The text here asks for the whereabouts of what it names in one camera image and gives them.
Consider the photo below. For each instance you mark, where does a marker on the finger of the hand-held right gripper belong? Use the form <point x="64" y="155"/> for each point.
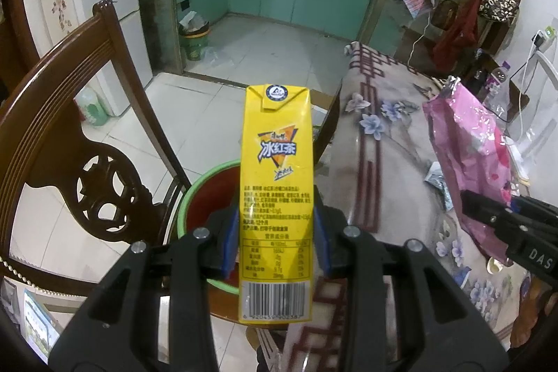
<point x="484" y="210"/>
<point x="536" y="208"/>

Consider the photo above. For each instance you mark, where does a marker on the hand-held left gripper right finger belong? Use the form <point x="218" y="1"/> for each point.
<point x="320" y="241"/>

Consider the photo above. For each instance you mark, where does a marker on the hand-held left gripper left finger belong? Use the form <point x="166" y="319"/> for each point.
<point x="231" y="241"/>

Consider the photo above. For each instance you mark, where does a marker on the red bin with green rim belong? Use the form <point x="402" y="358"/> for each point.
<point x="205" y="197"/>

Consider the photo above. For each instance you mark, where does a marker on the yellow drink carton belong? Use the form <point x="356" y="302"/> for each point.
<point x="277" y="180"/>

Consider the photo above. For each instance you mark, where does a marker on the pink foil bag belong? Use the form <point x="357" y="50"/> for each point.
<point x="471" y="136"/>

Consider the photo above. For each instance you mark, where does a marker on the green trash bucket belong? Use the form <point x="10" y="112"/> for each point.
<point x="194" y="43"/>

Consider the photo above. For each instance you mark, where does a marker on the silver wrapper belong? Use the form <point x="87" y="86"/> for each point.
<point x="438" y="180"/>

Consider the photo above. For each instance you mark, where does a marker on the floral tablecloth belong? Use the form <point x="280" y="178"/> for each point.
<point x="392" y="180"/>

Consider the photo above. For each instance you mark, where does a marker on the clear plastic bottle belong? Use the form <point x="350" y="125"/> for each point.
<point x="497" y="88"/>

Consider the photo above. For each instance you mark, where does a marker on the cardboard box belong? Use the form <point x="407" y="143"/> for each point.
<point x="322" y="99"/>

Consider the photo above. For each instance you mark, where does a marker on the red garment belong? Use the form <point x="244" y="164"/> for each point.
<point x="462" y="32"/>

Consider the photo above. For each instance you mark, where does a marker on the green detergent bottle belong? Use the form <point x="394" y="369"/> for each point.
<point x="92" y="108"/>

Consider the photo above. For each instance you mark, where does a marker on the brown handbag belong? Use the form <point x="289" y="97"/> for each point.
<point x="444" y="12"/>

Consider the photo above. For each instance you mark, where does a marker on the blue printed box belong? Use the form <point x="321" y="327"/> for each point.
<point x="39" y="324"/>

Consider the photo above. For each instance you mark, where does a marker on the carved wooden chair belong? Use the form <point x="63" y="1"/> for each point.
<point x="43" y="93"/>

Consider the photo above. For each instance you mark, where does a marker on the wall socket with charger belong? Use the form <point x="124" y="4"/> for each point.
<point x="542" y="37"/>

